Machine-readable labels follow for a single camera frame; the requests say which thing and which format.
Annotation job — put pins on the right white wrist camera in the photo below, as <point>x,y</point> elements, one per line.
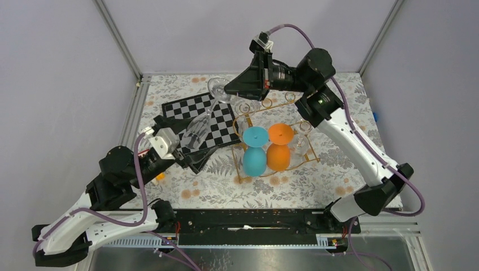
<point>261,43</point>

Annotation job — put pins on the colourful toy block house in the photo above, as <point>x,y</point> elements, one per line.
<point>160,177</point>

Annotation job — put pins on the gold wire glass rack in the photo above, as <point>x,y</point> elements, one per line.
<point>270,112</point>

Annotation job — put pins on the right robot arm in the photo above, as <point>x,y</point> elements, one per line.
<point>325,111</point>

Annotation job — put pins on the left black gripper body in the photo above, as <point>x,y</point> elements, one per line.
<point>157,166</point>

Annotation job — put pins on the floral table mat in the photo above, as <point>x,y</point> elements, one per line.
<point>221,186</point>

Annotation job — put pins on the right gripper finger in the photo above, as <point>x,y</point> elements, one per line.
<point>258,95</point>
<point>252,78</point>

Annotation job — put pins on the teal wine glass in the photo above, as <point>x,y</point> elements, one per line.
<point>254,158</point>

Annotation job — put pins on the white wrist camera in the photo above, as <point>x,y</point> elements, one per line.
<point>165,142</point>
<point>261,43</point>

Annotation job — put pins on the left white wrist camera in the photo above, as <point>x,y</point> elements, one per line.
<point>165,142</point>

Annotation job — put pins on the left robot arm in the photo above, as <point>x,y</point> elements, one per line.
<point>114,203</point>

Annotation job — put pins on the round clear wine glass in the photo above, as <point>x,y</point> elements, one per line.
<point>301,143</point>

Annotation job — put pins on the clear champagne flute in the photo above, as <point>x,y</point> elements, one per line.
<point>244,109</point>

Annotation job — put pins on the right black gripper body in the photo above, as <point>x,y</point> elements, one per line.
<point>279,77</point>

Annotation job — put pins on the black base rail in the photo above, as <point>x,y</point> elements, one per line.
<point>252,227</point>

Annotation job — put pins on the orange wine glass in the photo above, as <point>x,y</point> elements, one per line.
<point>278,153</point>

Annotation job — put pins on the black white chessboard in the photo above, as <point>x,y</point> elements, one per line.
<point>193,106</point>

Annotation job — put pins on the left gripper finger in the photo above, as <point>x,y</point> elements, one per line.
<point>198,160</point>
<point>169,122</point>

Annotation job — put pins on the tall clear flute glass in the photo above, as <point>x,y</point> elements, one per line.
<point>204,119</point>

